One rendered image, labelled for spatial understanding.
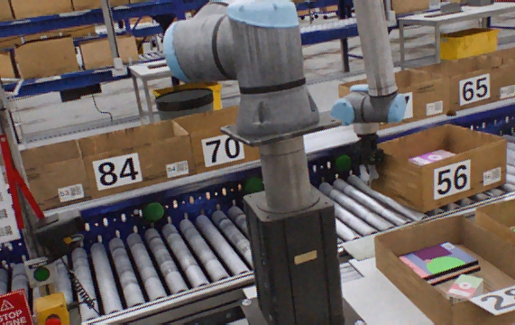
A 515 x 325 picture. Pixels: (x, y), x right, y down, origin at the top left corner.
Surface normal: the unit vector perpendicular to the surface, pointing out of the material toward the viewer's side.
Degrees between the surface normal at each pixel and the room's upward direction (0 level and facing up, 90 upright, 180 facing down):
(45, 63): 90
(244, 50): 88
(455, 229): 90
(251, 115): 69
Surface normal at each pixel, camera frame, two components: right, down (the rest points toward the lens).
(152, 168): 0.36, 0.27
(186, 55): -0.59, 0.28
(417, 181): -0.88, 0.25
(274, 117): -0.14, -0.06
